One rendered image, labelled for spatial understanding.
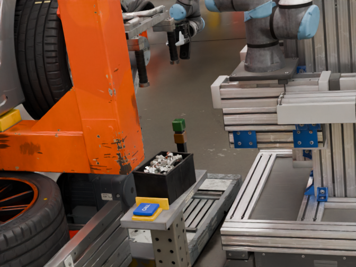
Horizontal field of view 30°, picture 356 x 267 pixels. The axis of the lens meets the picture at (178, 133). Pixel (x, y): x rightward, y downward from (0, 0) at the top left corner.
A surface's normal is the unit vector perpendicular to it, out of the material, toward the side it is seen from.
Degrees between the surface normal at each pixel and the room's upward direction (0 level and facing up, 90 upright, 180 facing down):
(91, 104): 90
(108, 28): 90
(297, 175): 0
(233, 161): 0
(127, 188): 90
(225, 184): 0
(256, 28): 92
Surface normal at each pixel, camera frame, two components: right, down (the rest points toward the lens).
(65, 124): -0.36, 0.37
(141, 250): -0.13, -0.93
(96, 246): 0.92, 0.00
